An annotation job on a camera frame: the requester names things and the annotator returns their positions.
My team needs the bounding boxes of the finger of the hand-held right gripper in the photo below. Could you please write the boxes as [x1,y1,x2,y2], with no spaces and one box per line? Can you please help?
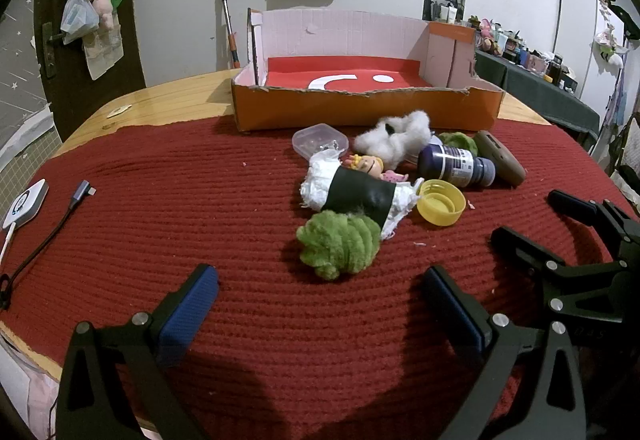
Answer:
[490,226,631,326]
[547,189,640,266]

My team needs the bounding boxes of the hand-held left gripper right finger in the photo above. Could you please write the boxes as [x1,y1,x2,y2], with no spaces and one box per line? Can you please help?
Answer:
[420,265,588,440]

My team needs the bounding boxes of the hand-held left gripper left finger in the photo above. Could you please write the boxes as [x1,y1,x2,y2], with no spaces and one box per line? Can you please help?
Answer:
[54,264,221,440]

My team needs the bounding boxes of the brown case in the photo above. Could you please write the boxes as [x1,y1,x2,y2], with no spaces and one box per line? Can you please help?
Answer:
[474,130,527,186]

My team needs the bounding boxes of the yellow bottle cap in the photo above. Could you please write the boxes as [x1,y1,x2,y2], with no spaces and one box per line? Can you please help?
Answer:
[416,178,467,226]

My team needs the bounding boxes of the dark blue bottle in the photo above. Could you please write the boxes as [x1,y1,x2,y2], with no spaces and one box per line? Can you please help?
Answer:
[417,143,497,189]

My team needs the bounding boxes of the black and white plush roll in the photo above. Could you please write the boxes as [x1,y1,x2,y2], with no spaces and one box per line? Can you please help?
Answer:
[299,152,425,241]

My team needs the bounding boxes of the white fluffy plush toy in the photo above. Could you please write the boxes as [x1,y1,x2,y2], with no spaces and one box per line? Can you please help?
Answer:
[354,110,433,169]

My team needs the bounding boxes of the small doll figure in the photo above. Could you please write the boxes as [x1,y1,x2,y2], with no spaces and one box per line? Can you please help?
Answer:
[341,154,411,184]

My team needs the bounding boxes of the clear plastic cup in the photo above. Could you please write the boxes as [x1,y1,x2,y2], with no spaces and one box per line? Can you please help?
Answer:
[292,124,349,160]

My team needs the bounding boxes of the orange cardboard box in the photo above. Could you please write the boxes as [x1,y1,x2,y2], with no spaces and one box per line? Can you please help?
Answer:
[231,9,505,133]

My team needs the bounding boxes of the red knitted mat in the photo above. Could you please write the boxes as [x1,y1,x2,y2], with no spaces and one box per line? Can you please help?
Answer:
[0,117,640,440]

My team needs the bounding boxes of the dark green covered table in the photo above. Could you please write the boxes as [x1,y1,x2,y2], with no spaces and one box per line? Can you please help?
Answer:
[474,49,601,146]

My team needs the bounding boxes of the row of small bottles and toys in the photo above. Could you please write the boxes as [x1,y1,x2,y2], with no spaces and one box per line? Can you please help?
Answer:
[467,15,581,91]

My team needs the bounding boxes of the white hanging toy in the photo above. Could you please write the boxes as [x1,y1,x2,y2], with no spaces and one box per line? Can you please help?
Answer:
[594,26,631,69]

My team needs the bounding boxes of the pale pink cloth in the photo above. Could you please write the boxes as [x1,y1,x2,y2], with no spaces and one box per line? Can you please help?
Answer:
[0,335,62,440]

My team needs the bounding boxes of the white power bank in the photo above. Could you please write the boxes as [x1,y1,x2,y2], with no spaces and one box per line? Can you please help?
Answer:
[1,178,50,229]

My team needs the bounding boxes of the dark brown door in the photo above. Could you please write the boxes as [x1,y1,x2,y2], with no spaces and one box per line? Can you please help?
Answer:
[32,0,147,141]

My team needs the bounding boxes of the hanging plastic bags with toys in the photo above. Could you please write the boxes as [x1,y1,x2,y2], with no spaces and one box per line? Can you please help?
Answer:
[82,27,125,81]

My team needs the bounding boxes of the white stick with red tip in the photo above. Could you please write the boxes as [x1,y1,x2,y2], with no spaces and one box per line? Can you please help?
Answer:
[217,0,241,69]

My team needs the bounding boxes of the clear plastic bag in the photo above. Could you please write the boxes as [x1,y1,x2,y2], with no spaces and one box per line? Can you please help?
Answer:
[61,0,101,46]

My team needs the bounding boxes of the black charging cable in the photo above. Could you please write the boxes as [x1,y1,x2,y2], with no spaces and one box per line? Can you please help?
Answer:
[0,180,97,311]

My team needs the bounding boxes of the white cable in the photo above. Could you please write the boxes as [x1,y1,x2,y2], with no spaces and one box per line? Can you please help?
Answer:
[0,225,15,263]

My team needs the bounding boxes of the door handle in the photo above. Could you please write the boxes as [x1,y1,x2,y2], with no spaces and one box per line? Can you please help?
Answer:
[42,22,66,80]

